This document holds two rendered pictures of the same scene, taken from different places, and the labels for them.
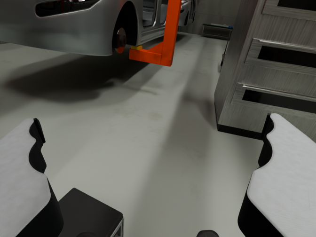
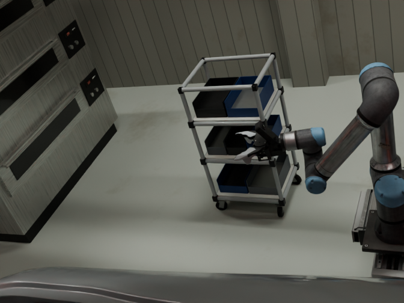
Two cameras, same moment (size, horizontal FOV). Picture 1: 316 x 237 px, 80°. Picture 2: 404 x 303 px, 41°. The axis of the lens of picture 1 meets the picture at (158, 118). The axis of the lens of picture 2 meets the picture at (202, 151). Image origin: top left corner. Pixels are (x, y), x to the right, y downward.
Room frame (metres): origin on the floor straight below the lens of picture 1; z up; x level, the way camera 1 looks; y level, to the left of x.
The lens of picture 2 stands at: (-0.43, 1.70, 2.40)
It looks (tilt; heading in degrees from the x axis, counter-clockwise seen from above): 33 degrees down; 292
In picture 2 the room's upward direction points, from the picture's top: 18 degrees counter-clockwise
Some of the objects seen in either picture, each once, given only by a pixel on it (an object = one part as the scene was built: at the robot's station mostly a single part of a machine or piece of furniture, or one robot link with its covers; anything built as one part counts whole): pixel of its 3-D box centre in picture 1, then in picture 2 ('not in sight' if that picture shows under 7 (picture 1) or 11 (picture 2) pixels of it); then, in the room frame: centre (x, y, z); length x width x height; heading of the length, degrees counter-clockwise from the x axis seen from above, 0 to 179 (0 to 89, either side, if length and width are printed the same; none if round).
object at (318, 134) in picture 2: not in sight; (310, 138); (-0.19, -0.02, 1.21); 0.11 x 0.08 x 0.09; 4
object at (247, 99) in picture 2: not in sight; (244, 138); (0.39, -1.14, 0.50); 0.54 x 0.42 x 1.00; 169
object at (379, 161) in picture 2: not in sight; (382, 132); (-0.45, -0.04, 1.19); 0.15 x 0.12 x 0.55; 94
